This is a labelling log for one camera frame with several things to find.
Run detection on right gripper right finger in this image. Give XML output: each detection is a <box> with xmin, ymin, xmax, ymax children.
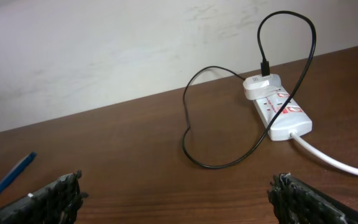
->
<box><xmin>268</xmin><ymin>173</ymin><xmax>358</xmax><ymax>224</ymax></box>

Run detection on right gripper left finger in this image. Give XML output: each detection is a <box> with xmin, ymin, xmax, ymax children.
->
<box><xmin>0</xmin><ymin>170</ymin><xmax>88</xmax><ymax>224</ymax></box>

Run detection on blue Galaxy smartphone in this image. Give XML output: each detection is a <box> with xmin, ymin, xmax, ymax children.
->
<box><xmin>0</xmin><ymin>152</ymin><xmax>37</xmax><ymax>194</ymax></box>

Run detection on black USB charging cable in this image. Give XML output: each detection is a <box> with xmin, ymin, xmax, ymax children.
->
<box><xmin>181</xmin><ymin>11</ymin><xmax>317</xmax><ymax>170</ymax></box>

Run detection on white USB charger adapter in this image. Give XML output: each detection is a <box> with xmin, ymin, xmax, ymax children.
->
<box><xmin>243</xmin><ymin>74</ymin><xmax>282</xmax><ymax>100</ymax></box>

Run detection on white power strip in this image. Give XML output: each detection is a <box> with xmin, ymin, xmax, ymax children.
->
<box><xmin>253</xmin><ymin>88</ymin><xmax>313</xmax><ymax>141</ymax></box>

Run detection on white power strip cord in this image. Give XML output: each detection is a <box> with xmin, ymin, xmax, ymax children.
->
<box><xmin>289</xmin><ymin>132</ymin><xmax>358</xmax><ymax>180</ymax></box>

